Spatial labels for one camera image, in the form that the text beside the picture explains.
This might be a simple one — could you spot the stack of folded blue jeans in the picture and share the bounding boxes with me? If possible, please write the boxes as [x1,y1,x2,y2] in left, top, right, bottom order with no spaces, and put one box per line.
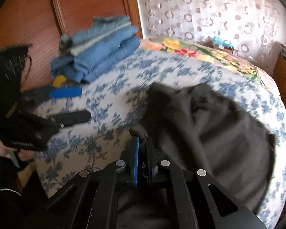
[50,15,140,83]

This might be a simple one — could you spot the circle patterned sheer curtain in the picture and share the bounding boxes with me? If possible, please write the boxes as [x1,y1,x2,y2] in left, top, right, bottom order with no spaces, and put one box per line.
[138,0,286,72]

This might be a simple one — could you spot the cardboard box with blue items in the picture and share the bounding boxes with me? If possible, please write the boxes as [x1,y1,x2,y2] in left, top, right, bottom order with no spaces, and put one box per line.
[213,36,234,54]

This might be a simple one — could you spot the blue floral white bed sheet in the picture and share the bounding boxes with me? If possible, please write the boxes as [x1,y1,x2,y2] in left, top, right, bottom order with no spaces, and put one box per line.
[34,48,286,229]

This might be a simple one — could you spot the colourful floral pink blanket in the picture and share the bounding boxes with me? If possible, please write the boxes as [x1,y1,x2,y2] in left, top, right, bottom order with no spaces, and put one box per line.
[140,37,277,90]

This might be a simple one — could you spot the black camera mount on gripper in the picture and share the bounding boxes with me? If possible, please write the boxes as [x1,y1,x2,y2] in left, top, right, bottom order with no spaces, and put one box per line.
[0,44,32,115]

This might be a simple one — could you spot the black pants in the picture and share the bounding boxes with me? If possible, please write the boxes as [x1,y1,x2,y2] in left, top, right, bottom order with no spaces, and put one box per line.
[130,83,275,213]

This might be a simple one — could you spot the yellow plush toy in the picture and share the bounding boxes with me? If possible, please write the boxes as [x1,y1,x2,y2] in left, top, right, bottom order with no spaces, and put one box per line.
[52,75,67,88]

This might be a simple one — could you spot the person's left hand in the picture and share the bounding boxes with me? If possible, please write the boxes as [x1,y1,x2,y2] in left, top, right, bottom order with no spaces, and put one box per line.
[0,141,35,161]

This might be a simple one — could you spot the brown louvred wooden wardrobe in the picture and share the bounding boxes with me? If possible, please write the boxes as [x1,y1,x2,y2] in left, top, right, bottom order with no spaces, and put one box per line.
[0,0,141,90]

